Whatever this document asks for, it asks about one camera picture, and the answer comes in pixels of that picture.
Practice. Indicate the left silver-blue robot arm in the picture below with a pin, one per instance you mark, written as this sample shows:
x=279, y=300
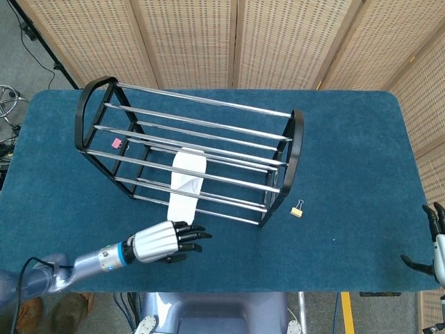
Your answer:
x=94, y=261

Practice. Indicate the grey-blue robot torso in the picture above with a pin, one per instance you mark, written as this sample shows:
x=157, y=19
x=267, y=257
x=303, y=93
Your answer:
x=226, y=313

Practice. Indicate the silver table leg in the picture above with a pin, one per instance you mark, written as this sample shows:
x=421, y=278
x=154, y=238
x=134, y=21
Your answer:
x=301, y=309

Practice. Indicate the pink binder clip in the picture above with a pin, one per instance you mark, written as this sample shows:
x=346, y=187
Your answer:
x=115, y=143

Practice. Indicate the blue carpet table cover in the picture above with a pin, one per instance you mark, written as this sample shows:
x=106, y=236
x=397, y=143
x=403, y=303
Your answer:
x=347, y=156

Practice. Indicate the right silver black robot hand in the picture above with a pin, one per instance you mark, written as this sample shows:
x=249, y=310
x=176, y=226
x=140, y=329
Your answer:
x=441, y=254

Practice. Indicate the white oval robot pad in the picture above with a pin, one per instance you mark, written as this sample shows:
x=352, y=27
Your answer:
x=294, y=327
x=146, y=325

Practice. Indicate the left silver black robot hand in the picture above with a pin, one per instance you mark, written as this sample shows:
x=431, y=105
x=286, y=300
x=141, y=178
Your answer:
x=156, y=241

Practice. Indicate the chrome chair base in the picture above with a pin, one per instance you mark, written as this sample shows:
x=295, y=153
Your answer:
x=7, y=91

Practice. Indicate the yellow binder clip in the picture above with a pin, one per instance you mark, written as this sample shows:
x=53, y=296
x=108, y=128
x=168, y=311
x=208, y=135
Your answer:
x=296, y=212

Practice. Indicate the wicker folding screen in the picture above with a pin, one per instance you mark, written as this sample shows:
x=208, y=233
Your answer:
x=191, y=41

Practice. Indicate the white slipper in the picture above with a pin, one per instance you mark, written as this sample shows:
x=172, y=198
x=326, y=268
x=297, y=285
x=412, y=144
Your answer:
x=180, y=205

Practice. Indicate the black table foot bar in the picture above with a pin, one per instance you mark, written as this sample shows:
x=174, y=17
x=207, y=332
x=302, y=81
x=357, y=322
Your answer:
x=379, y=294

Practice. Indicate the black tripod stand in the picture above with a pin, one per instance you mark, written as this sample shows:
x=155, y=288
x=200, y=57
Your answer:
x=57, y=66

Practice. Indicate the black chrome shoe rack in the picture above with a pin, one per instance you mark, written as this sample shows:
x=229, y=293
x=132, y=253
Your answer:
x=298, y=146

